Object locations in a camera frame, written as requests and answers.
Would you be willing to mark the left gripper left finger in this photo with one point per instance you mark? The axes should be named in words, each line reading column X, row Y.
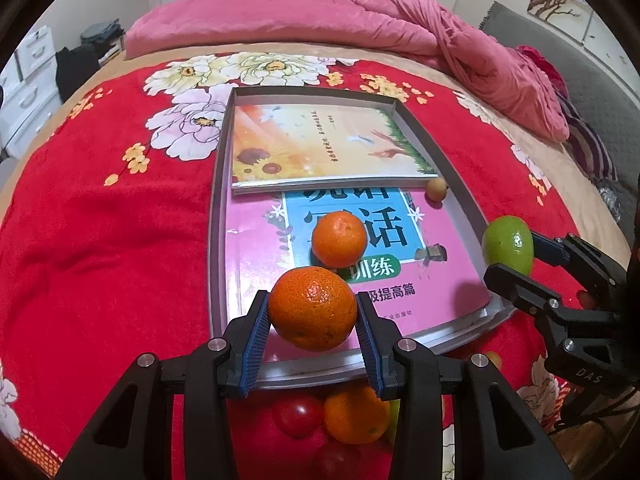
column 129, row 435

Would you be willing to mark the black clothes pile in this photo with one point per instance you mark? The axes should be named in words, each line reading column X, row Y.
column 73, row 68

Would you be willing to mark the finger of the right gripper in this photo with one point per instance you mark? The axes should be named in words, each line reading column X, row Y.
column 597, row 272
column 530, row 294

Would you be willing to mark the red floral blanket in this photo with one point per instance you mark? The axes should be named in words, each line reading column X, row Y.
column 103, row 257

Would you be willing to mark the brown longan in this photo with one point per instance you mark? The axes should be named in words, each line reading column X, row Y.
column 495, row 359
column 436, row 189

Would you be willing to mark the grey shallow box tray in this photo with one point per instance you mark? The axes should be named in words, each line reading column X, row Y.
column 284, row 365

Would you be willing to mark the floral wall painting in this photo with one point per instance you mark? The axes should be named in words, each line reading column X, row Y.
column 578, row 20

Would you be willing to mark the orange mandarin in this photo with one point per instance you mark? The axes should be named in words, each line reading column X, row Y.
column 312, row 308
column 356, row 416
column 339, row 239

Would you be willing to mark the striped purple pillow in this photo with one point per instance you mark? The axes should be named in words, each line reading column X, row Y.
column 585, row 145

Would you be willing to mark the pink quilt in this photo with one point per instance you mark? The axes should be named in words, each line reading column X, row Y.
column 422, row 30

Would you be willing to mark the sunflower cover book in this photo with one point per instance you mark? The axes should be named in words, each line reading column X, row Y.
column 283, row 147

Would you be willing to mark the green fruit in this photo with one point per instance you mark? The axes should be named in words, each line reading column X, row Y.
column 508, row 240
column 394, row 415

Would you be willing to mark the white drawer cabinet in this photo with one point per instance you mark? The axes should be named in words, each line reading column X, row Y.
column 30, row 92

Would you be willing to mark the red cherry tomato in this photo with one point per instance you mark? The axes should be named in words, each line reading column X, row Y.
column 298, row 415
column 585, row 300
column 335, row 461

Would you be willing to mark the pink Chinese workbook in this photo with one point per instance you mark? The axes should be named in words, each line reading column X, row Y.
column 406, row 253

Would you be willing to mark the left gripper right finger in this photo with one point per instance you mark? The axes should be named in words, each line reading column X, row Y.
column 496, row 435

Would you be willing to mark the grey headboard cushion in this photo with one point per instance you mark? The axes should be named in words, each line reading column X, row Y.
column 599, row 100

